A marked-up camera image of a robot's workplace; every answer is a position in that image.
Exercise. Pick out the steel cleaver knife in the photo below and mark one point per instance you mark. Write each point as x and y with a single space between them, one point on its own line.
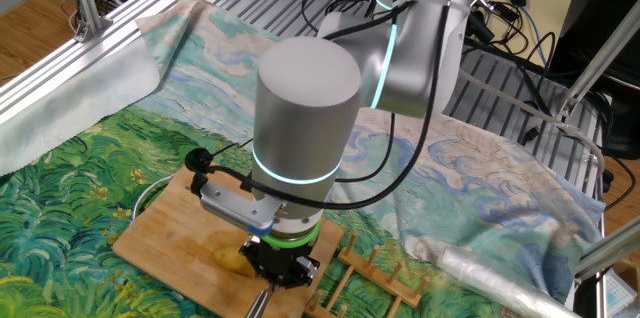
259 305

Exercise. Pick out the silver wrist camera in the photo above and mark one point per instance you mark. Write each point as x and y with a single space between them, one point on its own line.
235 208

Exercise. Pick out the clear plastic wrap roll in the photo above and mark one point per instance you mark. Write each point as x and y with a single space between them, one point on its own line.
490 278

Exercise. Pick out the bamboo cutting board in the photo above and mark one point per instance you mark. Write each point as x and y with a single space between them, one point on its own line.
170 243

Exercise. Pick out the wooden peg dish rack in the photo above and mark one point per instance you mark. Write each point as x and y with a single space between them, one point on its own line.
380 275

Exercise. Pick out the painted landscape tablecloth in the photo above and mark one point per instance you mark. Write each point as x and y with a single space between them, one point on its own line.
450 168

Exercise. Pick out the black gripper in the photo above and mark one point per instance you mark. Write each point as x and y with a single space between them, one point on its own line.
280 258

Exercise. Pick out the black camera on mount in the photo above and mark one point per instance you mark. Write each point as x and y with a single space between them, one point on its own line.
480 25

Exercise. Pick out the half potato with skin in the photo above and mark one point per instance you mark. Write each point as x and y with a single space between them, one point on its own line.
227 258

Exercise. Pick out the black computer case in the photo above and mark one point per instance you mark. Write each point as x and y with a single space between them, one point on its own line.
610 8

